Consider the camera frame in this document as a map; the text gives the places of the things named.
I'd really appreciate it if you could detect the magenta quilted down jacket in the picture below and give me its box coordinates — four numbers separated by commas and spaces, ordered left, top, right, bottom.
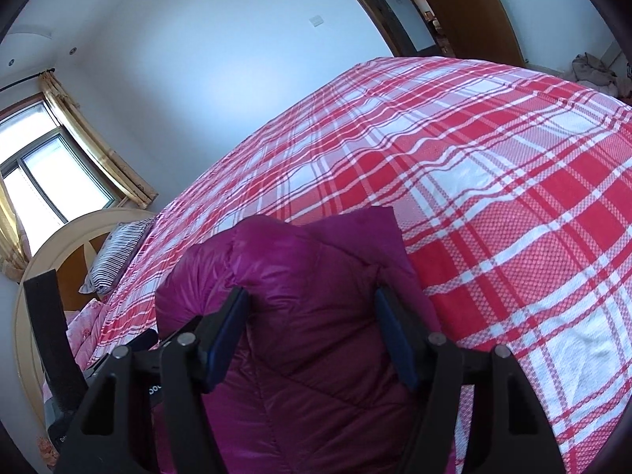
155, 207, 439, 473

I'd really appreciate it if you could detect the clothes pile beside bed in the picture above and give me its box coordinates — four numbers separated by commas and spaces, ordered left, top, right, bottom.
36, 436, 59, 471

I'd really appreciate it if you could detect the pink floral folded quilt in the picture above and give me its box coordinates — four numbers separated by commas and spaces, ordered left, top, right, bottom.
41, 297, 107, 401

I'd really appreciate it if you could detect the cream wooden round headboard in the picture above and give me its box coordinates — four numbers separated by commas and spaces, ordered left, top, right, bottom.
13, 208, 154, 430

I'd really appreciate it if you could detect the left yellow curtain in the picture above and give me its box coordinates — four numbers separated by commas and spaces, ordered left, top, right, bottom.
0, 180, 31, 284

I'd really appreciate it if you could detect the yellow curtain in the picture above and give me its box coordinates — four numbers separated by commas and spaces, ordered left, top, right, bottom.
38, 71, 158, 209
0, 180, 31, 284

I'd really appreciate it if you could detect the striped pillow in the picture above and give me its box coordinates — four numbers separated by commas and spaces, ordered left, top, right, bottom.
78, 217, 155, 299

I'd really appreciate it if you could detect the right yellow curtain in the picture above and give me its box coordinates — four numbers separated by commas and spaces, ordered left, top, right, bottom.
38, 71, 158, 209

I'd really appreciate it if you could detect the red white plaid bedsheet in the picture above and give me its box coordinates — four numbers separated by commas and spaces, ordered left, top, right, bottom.
94, 58, 631, 473

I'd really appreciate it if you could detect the grey cloth pile on floor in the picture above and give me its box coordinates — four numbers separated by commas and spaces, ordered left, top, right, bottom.
564, 53, 631, 98

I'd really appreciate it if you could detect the brown wooden door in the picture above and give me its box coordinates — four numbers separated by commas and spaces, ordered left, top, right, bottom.
426, 0, 525, 68

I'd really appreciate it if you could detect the window with metal frame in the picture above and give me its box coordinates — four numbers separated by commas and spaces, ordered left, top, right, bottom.
1, 95, 123, 252

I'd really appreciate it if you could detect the dark wooden door frame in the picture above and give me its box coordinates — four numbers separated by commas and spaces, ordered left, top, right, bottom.
357, 0, 444, 57

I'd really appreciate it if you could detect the white wall switch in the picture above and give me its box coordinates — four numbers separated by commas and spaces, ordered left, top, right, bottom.
310, 15, 324, 27

